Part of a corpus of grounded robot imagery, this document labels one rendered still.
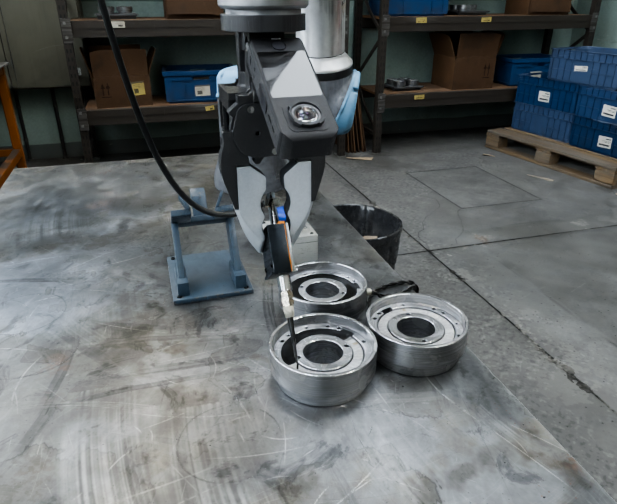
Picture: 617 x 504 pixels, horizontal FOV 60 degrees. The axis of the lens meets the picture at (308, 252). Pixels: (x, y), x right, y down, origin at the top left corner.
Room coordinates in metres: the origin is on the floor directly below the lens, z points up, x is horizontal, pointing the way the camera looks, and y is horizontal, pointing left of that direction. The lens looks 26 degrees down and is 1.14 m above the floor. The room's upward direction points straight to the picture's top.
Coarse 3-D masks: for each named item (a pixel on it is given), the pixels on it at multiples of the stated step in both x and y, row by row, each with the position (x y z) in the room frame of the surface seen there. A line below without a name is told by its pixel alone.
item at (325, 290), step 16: (304, 272) 0.60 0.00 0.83; (320, 272) 0.60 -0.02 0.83; (336, 272) 0.60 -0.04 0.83; (352, 272) 0.59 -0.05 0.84; (304, 288) 0.56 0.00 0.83; (320, 288) 0.57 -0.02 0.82; (336, 288) 0.56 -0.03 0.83; (304, 304) 0.51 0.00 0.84; (320, 304) 0.50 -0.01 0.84; (336, 304) 0.50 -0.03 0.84; (352, 304) 0.51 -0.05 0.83
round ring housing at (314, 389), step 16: (304, 320) 0.48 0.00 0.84; (320, 320) 0.48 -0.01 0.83; (336, 320) 0.48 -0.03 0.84; (352, 320) 0.47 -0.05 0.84; (272, 336) 0.44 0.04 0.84; (320, 336) 0.46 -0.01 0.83; (352, 336) 0.46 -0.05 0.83; (368, 336) 0.45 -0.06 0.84; (272, 352) 0.41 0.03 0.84; (304, 352) 0.44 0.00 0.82; (320, 352) 0.45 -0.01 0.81; (336, 352) 0.45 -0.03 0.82; (368, 352) 0.43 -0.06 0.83; (272, 368) 0.41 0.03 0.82; (288, 368) 0.39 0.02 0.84; (320, 368) 0.41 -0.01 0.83; (336, 368) 0.41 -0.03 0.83; (368, 368) 0.40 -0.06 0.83; (288, 384) 0.39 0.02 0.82; (304, 384) 0.38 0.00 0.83; (320, 384) 0.38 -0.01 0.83; (336, 384) 0.38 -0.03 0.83; (352, 384) 0.39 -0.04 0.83; (304, 400) 0.39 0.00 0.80; (320, 400) 0.39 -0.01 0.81; (336, 400) 0.39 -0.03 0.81
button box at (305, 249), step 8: (264, 224) 0.72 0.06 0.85; (304, 232) 0.69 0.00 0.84; (312, 232) 0.69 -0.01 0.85; (296, 240) 0.67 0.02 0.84; (304, 240) 0.67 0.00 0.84; (312, 240) 0.68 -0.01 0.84; (296, 248) 0.67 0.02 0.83; (304, 248) 0.67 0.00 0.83; (312, 248) 0.68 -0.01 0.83; (296, 256) 0.67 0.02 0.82; (304, 256) 0.67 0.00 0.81; (312, 256) 0.68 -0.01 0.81; (296, 264) 0.67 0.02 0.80
